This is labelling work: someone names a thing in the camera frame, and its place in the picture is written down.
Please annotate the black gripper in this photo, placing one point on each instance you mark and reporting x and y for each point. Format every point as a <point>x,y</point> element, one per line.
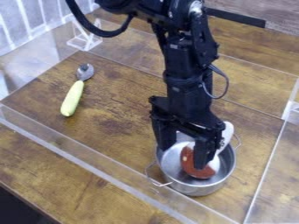
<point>190,116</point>

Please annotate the silver pot with handles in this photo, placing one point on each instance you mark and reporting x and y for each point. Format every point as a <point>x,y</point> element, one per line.
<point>183,182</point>

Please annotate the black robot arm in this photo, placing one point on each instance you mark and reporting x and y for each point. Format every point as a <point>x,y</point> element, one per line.
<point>180,27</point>

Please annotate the clear acrylic front barrier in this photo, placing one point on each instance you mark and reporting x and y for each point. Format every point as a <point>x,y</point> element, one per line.
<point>183,208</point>

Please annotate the black bar at table back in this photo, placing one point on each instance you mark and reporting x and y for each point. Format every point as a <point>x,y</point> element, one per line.
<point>238,18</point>

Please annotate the spoon with yellow-green handle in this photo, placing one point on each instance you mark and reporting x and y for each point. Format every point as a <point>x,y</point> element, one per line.
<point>72,97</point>

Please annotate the clear acrylic triangular bracket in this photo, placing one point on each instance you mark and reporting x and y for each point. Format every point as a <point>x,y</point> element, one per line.
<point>84,40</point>

